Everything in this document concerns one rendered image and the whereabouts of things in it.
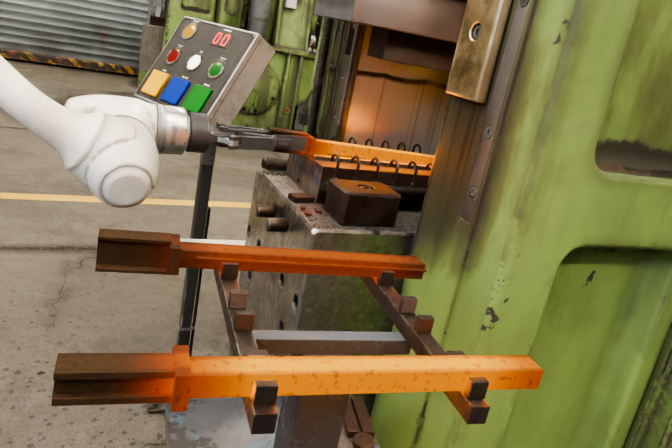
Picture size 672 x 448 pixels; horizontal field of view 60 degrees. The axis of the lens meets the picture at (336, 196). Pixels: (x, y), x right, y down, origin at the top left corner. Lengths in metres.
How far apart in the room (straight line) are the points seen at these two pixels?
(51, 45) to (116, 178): 8.16
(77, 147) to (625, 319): 1.00
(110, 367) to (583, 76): 0.69
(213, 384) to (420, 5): 0.85
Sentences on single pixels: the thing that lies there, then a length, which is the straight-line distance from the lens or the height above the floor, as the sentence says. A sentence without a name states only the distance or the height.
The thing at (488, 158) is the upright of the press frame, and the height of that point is 1.11.
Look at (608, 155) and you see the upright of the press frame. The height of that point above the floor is 1.14.
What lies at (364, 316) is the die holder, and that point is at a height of 0.74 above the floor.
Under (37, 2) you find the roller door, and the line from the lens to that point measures 8.99.
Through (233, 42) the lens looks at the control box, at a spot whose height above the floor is 1.16.
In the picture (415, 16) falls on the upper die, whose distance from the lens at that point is 1.18.
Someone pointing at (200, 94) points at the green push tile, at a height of 1.02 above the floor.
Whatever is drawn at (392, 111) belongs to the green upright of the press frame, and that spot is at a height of 1.08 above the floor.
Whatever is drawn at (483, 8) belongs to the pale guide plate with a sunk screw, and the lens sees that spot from 0.99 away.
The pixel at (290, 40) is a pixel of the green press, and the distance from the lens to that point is 6.11.
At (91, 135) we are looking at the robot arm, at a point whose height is 1.04.
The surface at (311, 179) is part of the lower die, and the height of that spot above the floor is 0.95.
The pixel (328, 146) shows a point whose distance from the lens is 1.21.
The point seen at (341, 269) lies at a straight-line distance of 0.78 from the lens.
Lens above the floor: 1.26
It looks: 16 degrees down
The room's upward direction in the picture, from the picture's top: 11 degrees clockwise
